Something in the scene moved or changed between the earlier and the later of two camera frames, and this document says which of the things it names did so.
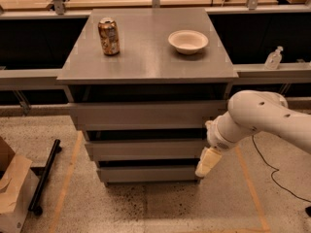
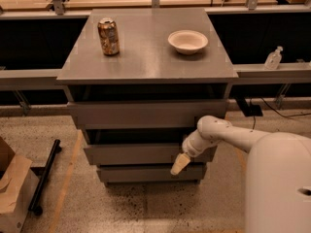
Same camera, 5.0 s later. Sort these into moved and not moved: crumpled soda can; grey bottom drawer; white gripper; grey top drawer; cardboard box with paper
Moved: white gripper
Not moved: grey bottom drawer; cardboard box with paper; grey top drawer; crumpled soda can
